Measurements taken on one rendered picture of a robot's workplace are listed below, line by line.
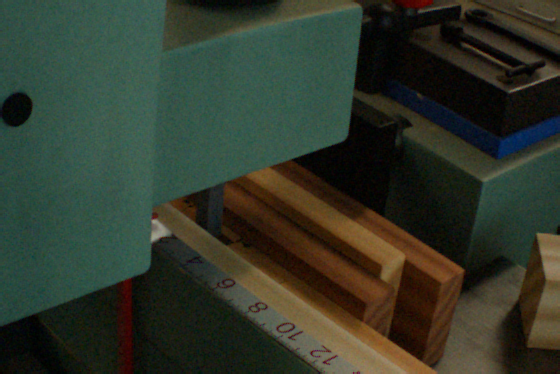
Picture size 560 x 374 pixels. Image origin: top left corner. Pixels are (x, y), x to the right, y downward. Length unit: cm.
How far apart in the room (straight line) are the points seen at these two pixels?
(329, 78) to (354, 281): 9
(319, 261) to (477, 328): 10
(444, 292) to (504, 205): 11
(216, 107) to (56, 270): 11
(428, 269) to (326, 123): 8
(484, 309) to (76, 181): 27
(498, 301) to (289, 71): 19
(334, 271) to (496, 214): 13
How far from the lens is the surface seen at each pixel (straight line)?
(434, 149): 57
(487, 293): 57
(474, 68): 58
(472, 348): 53
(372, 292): 47
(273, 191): 52
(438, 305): 49
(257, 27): 43
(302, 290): 48
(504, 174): 57
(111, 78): 35
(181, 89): 42
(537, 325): 53
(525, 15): 382
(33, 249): 36
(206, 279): 46
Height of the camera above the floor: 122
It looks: 30 degrees down
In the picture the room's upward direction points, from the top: 6 degrees clockwise
